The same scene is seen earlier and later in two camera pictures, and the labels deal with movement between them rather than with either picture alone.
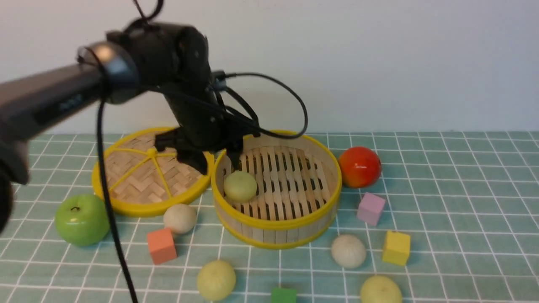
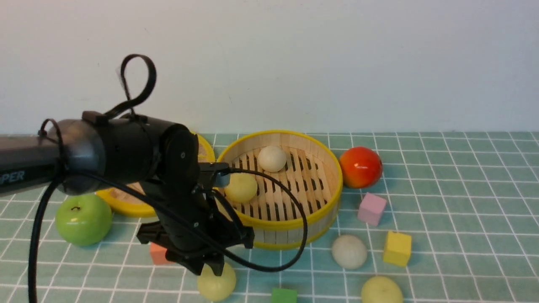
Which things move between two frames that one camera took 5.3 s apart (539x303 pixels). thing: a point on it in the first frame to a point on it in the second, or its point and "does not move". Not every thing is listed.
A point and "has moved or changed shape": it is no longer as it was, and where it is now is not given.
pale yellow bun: x=240 y=186 does not move
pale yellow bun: x=216 y=280 does not move
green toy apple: x=82 y=220 does not move
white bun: x=181 y=219 has moved or changed shape
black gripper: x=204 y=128 to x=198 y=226
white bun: x=348 y=251 does not move
